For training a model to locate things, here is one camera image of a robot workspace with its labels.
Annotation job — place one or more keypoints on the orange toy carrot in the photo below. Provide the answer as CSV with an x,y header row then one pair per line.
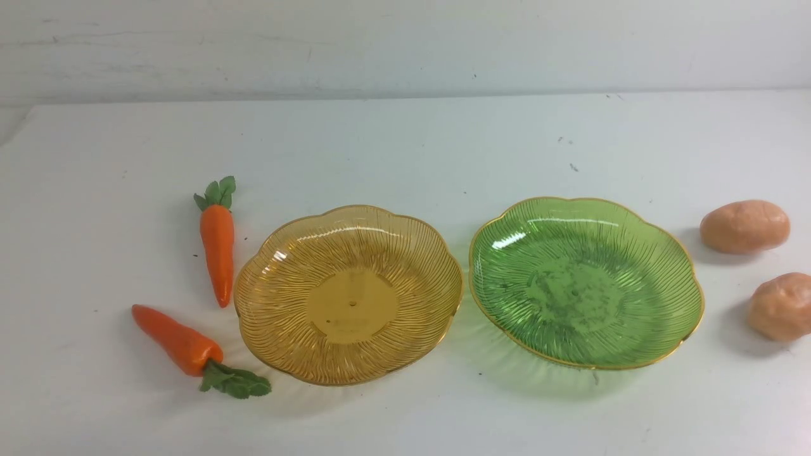
x,y
218,236
197,355

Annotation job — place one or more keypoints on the brown toy potato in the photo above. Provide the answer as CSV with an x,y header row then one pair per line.
x,y
780,308
745,227

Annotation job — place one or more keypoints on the amber ribbed plastic plate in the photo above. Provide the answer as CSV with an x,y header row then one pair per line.
x,y
348,296

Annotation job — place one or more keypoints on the green ribbed plastic plate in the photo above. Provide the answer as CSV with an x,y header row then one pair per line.
x,y
585,283

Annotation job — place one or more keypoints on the lying orange toy carrot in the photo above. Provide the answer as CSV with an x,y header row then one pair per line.
x,y
197,355

